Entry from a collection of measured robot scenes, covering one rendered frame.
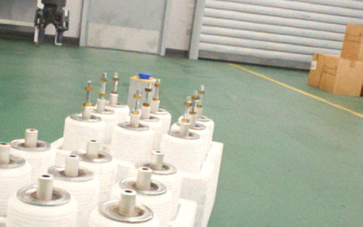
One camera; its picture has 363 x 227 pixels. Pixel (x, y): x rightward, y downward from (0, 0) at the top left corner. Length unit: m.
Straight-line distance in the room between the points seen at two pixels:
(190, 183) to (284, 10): 5.80
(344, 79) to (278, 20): 2.03
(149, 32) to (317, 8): 2.02
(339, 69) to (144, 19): 2.48
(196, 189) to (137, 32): 5.40
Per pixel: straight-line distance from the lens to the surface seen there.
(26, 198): 0.78
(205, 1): 6.60
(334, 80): 5.09
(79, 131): 1.29
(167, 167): 1.00
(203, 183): 1.23
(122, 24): 6.54
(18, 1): 6.52
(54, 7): 1.71
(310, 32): 7.09
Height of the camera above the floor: 0.53
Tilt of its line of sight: 11 degrees down
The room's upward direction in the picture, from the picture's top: 7 degrees clockwise
